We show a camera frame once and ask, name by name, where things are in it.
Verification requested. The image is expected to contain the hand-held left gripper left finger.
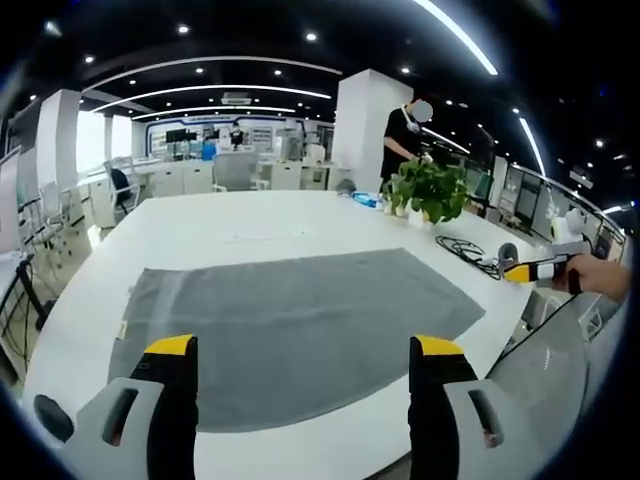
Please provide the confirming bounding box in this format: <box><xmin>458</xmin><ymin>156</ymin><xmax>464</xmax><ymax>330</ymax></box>
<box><xmin>58</xmin><ymin>334</ymin><xmax>199</xmax><ymax>480</ymax></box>

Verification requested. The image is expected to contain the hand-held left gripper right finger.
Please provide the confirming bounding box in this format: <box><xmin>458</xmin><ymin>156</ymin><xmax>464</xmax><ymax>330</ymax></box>
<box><xmin>408</xmin><ymin>334</ymin><xmax>541</xmax><ymax>480</ymax></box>

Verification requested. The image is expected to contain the grey towel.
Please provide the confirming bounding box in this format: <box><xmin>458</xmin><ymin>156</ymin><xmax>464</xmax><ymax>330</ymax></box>
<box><xmin>108</xmin><ymin>247</ymin><xmax>487</xmax><ymax>434</ymax></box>

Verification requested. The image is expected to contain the person's right hand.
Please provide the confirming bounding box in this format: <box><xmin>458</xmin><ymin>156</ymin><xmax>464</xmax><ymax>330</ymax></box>
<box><xmin>568</xmin><ymin>253</ymin><xmax>632</xmax><ymax>303</ymax></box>

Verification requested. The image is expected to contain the computer monitor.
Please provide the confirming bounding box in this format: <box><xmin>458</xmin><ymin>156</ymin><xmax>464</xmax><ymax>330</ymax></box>
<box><xmin>514</xmin><ymin>172</ymin><xmax>544</xmax><ymax>232</ymax></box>

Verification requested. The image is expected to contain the small black oval object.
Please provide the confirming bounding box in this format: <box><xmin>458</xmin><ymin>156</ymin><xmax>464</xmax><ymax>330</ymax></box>
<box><xmin>33</xmin><ymin>394</ymin><xmax>75</xmax><ymax>444</ymax></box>

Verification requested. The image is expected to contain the green potted plant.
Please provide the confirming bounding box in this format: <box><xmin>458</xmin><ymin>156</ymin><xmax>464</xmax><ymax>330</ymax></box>
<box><xmin>381</xmin><ymin>159</ymin><xmax>470</xmax><ymax>227</ymax></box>

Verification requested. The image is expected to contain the blue and white packet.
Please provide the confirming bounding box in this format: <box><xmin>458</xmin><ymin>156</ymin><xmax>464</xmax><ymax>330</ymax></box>
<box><xmin>350</xmin><ymin>191</ymin><xmax>386</xmax><ymax>210</ymax></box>

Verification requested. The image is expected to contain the white pillar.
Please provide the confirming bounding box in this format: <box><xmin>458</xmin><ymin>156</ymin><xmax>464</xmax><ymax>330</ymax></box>
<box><xmin>331</xmin><ymin>68</ymin><xmax>415</xmax><ymax>194</ymax></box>

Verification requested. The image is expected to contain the white table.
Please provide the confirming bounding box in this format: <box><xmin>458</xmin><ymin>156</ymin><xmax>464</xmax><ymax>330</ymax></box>
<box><xmin>22</xmin><ymin>188</ymin><xmax>551</xmax><ymax>480</ymax></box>

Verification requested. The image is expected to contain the black and white office chair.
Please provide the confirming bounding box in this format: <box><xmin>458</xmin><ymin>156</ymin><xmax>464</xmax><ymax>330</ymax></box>
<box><xmin>103</xmin><ymin>159</ymin><xmax>142</xmax><ymax>217</ymax></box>

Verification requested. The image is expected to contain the white cabinet desk row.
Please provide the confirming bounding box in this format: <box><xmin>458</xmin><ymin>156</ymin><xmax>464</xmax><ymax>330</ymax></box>
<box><xmin>74</xmin><ymin>154</ymin><xmax>351</xmax><ymax>201</ymax></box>

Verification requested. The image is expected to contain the grey mesh office chair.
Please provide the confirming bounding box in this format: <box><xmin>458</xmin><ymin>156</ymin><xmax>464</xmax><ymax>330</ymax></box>
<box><xmin>211</xmin><ymin>151</ymin><xmax>261</xmax><ymax>194</ymax></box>

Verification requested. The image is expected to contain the black cable bundle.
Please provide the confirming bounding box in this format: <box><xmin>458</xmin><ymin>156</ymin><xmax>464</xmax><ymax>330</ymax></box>
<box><xmin>435</xmin><ymin>234</ymin><xmax>503</xmax><ymax>281</ymax></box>

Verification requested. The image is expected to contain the black table leg frame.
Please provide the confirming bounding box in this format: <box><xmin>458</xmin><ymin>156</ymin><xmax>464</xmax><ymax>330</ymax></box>
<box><xmin>0</xmin><ymin>253</ymin><xmax>59</xmax><ymax>331</ymax></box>

